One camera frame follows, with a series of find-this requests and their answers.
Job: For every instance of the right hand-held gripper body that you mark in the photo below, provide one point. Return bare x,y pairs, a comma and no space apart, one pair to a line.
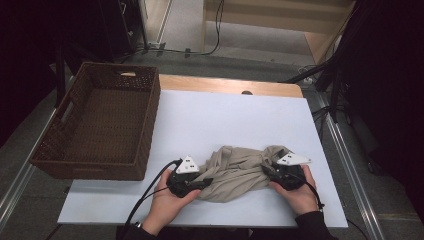
286,175

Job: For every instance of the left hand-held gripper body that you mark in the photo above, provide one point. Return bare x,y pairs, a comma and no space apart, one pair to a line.
181,183

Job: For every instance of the beige pants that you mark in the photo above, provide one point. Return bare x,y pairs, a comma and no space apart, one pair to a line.
236,173

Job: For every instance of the brown wicker basket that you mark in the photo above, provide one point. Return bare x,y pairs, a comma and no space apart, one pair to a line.
106,126

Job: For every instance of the person's left hand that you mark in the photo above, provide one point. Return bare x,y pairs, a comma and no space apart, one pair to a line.
165,206

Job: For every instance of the person's right hand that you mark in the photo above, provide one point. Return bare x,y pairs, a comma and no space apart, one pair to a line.
305,200

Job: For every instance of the white table mat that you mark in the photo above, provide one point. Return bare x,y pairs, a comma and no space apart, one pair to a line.
233,116

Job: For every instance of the black tripod stand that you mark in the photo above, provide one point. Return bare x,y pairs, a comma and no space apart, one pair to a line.
334,100
60,83

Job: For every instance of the black curtain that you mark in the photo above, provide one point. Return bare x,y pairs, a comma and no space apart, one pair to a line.
393,83
26,50

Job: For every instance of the light wooden shelf unit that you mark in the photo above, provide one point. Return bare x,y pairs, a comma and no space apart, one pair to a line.
273,15

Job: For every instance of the black equipment cabinet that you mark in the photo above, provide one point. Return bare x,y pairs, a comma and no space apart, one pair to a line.
113,30

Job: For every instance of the metal floor rail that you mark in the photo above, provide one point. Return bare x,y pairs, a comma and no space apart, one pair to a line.
13,196
339,143

